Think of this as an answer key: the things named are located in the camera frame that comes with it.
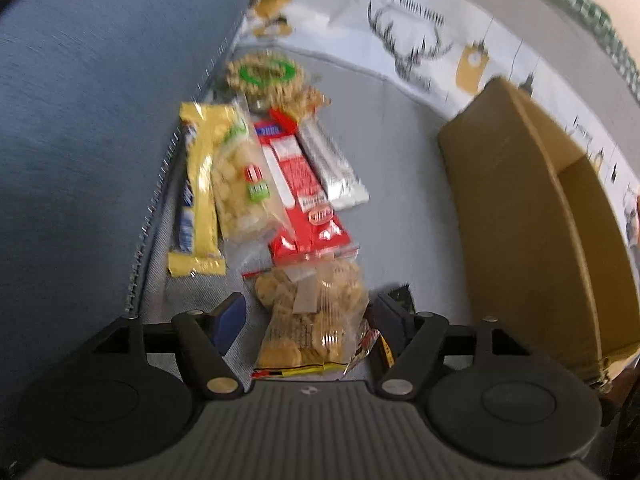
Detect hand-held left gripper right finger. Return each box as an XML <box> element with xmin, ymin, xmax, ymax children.
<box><xmin>367</xmin><ymin>285</ymin><xmax>533</xmax><ymax>401</ymax></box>

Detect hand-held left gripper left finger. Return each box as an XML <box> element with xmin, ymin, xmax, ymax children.
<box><xmin>92</xmin><ymin>292</ymin><xmax>248</xmax><ymax>401</ymax></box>

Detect clear bag of brown biscuits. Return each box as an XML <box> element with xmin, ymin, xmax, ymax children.
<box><xmin>242</xmin><ymin>255</ymin><xmax>383</xmax><ymax>381</ymax></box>

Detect yellow snack bar packet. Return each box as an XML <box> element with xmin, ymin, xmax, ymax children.
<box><xmin>167</xmin><ymin>101</ymin><xmax>241</xmax><ymax>277</ymax></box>

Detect brown cardboard box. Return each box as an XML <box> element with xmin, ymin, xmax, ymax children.
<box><xmin>438</xmin><ymin>76</ymin><xmax>640</xmax><ymax>386</ymax></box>

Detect silver stick packet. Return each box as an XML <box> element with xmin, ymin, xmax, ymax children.
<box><xmin>297</xmin><ymin>117</ymin><xmax>371</xmax><ymax>211</ymax></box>

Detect clear bag of puffed snacks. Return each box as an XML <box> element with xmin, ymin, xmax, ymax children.
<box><xmin>210</xmin><ymin>97</ymin><xmax>291</xmax><ymax>243</ymax></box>

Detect large red snack packet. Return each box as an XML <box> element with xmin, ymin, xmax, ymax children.
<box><xmin>250</xmin><ymin>109</ymin><xmax>361</xmax><ymax>267</ymax></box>

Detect grey sofa seat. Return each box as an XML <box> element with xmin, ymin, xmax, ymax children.
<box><xmin>125</xmin><ymin>50</ymin><xmax>501</xmax><ymax>391</ymax></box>

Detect round nut brittle packet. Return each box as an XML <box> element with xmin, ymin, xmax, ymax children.
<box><xmin>222</xmin><ymin>52</ymin><xmax>331</xmax><ymax>111</ymax></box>

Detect blue sofa cushion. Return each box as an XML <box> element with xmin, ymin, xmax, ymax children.
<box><xmin>0</xmin><ymin>0</ymin><xmax>266</xmax><ymax>391</ymax></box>

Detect white deer print pillow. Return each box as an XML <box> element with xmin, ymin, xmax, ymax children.
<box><xmin>245</xmin><ymin>0</ymin><xmax>640</xmax><ymax>246</ymax></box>

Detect green patterned cloth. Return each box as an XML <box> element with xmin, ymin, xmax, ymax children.
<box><xmin>515</xmin><ymin>0</ymin><xmax>640</xmax><ymax>103</ymax></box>

